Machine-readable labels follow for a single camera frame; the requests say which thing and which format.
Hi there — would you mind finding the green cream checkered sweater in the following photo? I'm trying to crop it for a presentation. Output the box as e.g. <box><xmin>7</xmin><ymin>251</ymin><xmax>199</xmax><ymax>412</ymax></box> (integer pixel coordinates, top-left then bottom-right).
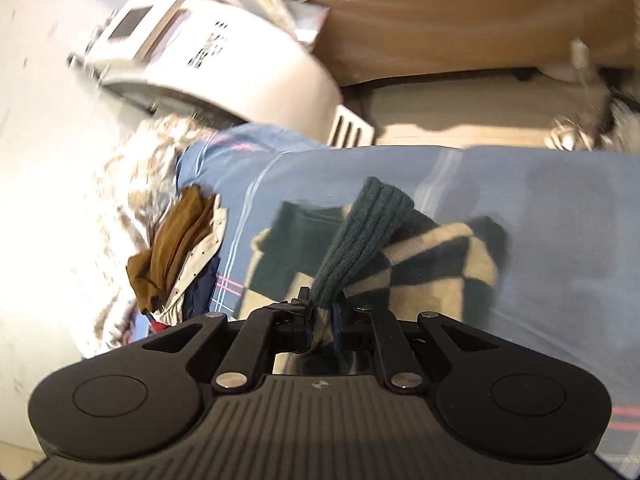
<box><xmin>238</xmin><ymin>179</ymin><xmax>508</xmax><ymax>375</ymax></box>

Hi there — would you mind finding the mustard brown garment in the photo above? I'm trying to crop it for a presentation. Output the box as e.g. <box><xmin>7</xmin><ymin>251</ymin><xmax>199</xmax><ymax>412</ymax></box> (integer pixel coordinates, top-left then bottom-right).
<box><xmin>126</xmin><ymin>185</ymin><xmax>215</xmax><ymax>314</ymax></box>

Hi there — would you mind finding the white dotted garment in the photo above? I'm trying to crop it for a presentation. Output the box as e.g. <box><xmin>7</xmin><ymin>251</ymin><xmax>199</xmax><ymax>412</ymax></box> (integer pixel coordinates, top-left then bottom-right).
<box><xmin>154</xmin><ymin>195</ymin><xmax>228</xmax><ymax>313</ymax></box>

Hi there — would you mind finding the navy red clothes pile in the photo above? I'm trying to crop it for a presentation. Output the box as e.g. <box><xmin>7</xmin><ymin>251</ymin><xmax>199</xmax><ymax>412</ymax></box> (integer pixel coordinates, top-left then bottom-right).
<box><xmin>146</xmin><ymin>256</ymin><xmax>220</xmax><ymax>332</ymax></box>

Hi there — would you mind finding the light blue striped bedsheet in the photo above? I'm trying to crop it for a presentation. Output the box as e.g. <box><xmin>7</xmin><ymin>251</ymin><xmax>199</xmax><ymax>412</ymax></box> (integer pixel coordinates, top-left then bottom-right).
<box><xmin>177</xmin><ymin>126</ymin><xmax>639</xmax><ymax>478</ymax></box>

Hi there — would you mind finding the white medical device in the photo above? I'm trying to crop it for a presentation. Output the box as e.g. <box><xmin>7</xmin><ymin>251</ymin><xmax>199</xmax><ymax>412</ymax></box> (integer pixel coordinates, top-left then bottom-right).
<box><xmin>66</xmin><ymin>0</ymin><xmax>345</xmax><ymax>142</ymax></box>

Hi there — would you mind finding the silver floral crumpled fabric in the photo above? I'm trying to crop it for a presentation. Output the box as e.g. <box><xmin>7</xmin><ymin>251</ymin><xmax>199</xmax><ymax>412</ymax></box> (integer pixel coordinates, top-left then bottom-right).
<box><xmin>89</xmin><ymin>114</ymin><xmax>217</xmax><ymax>356</ymax></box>

